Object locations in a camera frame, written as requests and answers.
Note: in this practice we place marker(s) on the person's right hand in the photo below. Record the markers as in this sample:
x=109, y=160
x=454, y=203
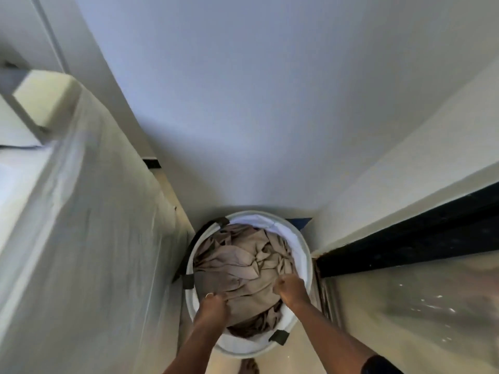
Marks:
x=292, y=292

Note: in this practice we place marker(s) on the person's left hand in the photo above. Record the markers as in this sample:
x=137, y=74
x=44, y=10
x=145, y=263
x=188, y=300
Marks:
x=212, y=313

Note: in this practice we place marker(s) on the beige clothes sheet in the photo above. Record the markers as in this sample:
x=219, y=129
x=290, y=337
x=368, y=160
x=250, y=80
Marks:
x=241, y=260

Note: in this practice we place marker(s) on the white top-load washing machine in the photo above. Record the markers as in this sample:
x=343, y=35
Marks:
x=78, y=229

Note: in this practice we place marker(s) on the person's right forearm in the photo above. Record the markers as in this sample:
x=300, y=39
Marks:
x=331, y=342

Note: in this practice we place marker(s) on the person's left forearm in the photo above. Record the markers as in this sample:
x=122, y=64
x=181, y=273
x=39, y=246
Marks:
x=195, y=354

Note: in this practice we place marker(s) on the round white laundry basket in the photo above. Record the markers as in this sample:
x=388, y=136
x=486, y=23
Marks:
x=300, y=245

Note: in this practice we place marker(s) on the dark blue flat piece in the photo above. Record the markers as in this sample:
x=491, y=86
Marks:
x=302, y=222

